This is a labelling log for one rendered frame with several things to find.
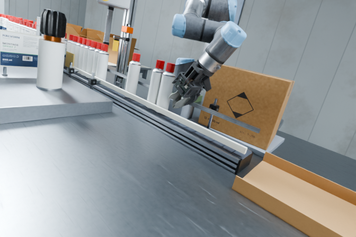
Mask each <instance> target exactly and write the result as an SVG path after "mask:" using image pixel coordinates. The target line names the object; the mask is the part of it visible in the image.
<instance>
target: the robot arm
mask: <svg viewBox="0 0 356 237"><path fill-rule="evenodd" d="M236 10H237V0H187V2H186V5H185V11H184V13H183V14H175V15H174V18H173V23H172V35H173V36H176V37H180V38H185V39H190V40H195V41H201V42H205V45H204V49H203V53H202V54H201V55H200V57H199V58H198V60H197V61H195V60H194V59H191V58H177V60H176V64H175V69H174V75H175V79H174V81H173V82H172V83H173V84H174V85H173V89H172V93H173V94H171V95H170V96H169V99H172V100H173V104H172V107H173V108H180V107H183V106H186V105H189V104H191V103H194V102H195V101H196V100H197V99H198V97H199V96H200V93H201V91H202V90H203V89H205V90H206V91H209V90H211V83H210V79H209V78H210V77H211V76H212V75H213V74H214V73H215V72H216V71H217V70H220V69H221V66H222V65H223V64H224V63H225V62H226V60H227V59H228V58H229V57H230V56H231V55H232V54H233V53H234V52H235V51H236V49H237V48H239V47H240V46H241V44H242V42H243V41H244V40H245V39H246V33H245V32H244V31H243V30H242V29H241V28H240V27H239V26H238V25H237V24H235V23H234V20H235V16H236ZM202 18H205V19H202ZM206 19H208V20H206ZM182 97H183V99H181V98H182Z"/></svg>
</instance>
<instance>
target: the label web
mask: <svg viewBox="0 0 356 237"><path fill-rule="evenodd" d="M39 39H43V36H39V35H33V34H26V33H20V32H13V31H7V30H1V29H0V66H1V67H19V68H37V66H38V46H39ZM61 42H63V43H65V37H64V38H62V39H61Z"/></svg>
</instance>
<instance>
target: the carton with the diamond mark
mask: <svg viewBox="0 0 356 237"><path fill-rule="evenodd" d="M209 79H210V83H211V90H209V91H207V92H206V93H205V96H204V100H203V104H202V106H204V107H207V108H208V107H209V106H210V104H213V103H214V101H215V98H217V99H218V102H217V105H219V110H218V112H219V113H222V114H225V115H227V116H230V117H232V118H234V119H237V120H239V121H242V122H244V123H247V124H250V125H252V126H255V127H258V128H259V129H261V130H260V132H259V133H256V132H253V131H251V130H249V129H246V128H244V127H241V126H239V125H237V124H234V123H232V122H229V121H227V120H224V119H222V118H219V117H217V116H215V115H214V116H213V119H212V122H211V127H210V128H212V129H214V130H217V131H219V132H222V133H224V134H227V135H229V136H232V137H234V138H237V139H239V140H241V141H244V142H246V143H249V144H251V145H254V146H256V147H258V148H261V149H263V150H267V148H268V147H269V145H270V144H271V142H272V140H273V139H274V137H275V135H276V132H277V130H278V127H279V124H280V121H281V119H282V116H283V113H284V110H285V107H286V105H287V102H288V99H289V96H290V94H291V91H292V88H293V85H294V83H295V81H293V80H288V79H284V78H280V77H276V76H271V75H267V74H263V73H259V72H255V71H251V70H246V69H242V68H238V67H233V66H228V65H222V66H221V69H220V70H217V71H216V72H215V73H214V74H213V75H212V76H211V77H210V78H209ZM210 115H211V114H210V113H207V112H205V111H203V110H201V112H200V116H199V120H198V123H200V124H202V125H205V126H208V122H209V119H210Z"/></svg>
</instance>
